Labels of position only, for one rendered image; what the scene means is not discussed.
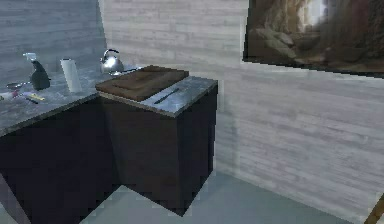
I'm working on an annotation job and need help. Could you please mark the brown wooden cutting board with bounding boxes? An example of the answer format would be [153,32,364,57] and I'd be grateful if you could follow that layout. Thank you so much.
[95,64,190,103]

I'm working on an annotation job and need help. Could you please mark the silver metal spoon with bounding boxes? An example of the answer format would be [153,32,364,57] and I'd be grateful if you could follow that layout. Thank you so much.
[5,81,32,90]

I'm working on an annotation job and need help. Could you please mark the silver metal kettle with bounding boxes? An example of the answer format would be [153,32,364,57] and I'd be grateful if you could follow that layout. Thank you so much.
[99,48,125,76]

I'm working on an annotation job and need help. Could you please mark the dark spray bottle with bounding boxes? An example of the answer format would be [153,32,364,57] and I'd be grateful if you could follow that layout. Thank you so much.
[22,52,52,92]

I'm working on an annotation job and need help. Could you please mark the red and white small item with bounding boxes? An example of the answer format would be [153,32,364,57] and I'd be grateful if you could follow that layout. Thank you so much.
[0,90,20,102]

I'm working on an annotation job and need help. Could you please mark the dark table knife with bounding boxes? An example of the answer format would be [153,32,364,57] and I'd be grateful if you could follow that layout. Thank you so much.
[153,87,181,105]

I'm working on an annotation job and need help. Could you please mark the dark kitchen counter cabinet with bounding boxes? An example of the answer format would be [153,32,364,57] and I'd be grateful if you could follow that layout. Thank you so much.
[0,65,219,224]

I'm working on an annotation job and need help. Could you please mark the framed brown landscape painting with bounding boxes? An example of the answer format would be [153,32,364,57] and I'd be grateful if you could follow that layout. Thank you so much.
[242,0,384,79]

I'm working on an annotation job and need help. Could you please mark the brown wooden post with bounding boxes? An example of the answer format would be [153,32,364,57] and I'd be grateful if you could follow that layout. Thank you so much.
[365,193,384,224]

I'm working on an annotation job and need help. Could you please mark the white paper towel roll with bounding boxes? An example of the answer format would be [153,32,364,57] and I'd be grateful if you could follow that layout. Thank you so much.
[60,58,83,94]

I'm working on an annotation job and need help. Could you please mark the silver metal ladle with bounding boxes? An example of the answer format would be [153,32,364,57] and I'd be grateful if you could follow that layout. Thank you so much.
[111,67,145,77]

